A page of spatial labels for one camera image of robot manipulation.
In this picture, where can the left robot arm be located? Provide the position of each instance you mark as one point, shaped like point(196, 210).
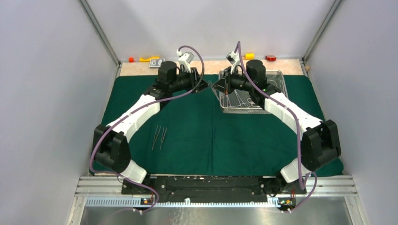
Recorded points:
point(111, 142)

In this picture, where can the red toy block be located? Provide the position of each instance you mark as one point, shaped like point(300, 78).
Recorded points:
point(270, 58)

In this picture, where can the yellow wooden block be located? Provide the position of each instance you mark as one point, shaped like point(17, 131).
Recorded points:
point(249, 56)

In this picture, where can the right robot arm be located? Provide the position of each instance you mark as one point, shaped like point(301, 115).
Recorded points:
point(318, 140)

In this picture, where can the dark green surgical drape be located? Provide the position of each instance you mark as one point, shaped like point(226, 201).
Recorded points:
point(201, 140)

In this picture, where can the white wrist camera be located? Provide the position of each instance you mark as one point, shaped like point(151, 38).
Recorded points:
point(234, 59)
point(184, 60)

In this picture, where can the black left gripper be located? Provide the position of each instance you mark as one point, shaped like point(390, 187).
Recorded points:
point(194, 77)

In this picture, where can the metal mesh instrument tray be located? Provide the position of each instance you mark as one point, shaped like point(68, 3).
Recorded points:
point(228, 103)

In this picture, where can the aluminium frame rail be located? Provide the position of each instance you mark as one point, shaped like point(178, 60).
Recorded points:
point(341, 185)

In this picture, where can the surgical scissors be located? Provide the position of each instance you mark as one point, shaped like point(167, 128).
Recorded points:
point(246, 103)

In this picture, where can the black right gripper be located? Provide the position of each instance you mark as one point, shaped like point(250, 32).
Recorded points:
point(219, 85)

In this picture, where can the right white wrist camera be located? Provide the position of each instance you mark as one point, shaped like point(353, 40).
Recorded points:
point(234, 59)

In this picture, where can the yellow toy piece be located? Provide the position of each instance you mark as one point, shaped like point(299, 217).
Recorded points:
point(148, 59)

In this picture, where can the playing card box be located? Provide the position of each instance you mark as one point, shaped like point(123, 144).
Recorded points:
point(156, 63)

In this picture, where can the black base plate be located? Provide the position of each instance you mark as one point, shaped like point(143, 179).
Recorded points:
point(213, 189)

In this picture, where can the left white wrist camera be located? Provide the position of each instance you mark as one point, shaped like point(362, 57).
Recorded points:
point(184, 60)

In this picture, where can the steel tweezers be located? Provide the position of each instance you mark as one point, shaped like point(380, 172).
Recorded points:
point(164, 131)
point(156, 135)

